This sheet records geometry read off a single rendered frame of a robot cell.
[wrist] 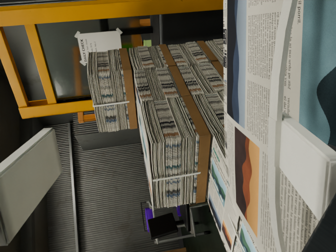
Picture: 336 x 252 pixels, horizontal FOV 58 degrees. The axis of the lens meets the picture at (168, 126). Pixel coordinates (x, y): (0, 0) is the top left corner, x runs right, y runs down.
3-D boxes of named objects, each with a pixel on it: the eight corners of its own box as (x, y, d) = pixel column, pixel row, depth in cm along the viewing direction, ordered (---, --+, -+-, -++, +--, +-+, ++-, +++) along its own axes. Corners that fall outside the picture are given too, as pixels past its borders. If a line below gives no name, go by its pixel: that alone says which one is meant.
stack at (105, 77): (306, 107, 191) (98, 135, 172) (282, 84, 215) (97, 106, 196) (324, 49, 168) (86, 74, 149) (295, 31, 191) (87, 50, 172)
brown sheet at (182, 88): (188, 157, 156) (180, 158, 156) (176, 123, 179) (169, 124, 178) (190, 94, 133) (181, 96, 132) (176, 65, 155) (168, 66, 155)
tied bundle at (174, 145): (206, 202, 133) (154, 211, 129) (189, 157, 156) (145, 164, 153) (213, 135, 110) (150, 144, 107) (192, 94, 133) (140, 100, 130)
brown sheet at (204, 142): (205, 202, 133) (195, 204, 132) (188, 158, 155) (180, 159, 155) (211, 134, 110) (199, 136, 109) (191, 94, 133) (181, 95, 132)
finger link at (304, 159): (328, 160, 11) (348, 159, 11) (272, 111, 18) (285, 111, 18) (321, 227, 12) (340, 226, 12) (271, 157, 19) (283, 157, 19)
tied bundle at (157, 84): (189, 157, 156) (145, 164, 153) (177, 123, 179) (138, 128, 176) (192, 95, 133) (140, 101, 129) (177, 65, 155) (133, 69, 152)
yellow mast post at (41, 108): (263, 90, 244) (22, 119, 217) (258, 84, 251) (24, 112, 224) (265, 80, 239) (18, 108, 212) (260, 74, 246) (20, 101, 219)
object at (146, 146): (155, 210, 130) (152, 210, 130) (145, 164, 153) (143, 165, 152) (150, 145, 108) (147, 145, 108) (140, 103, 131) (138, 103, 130)
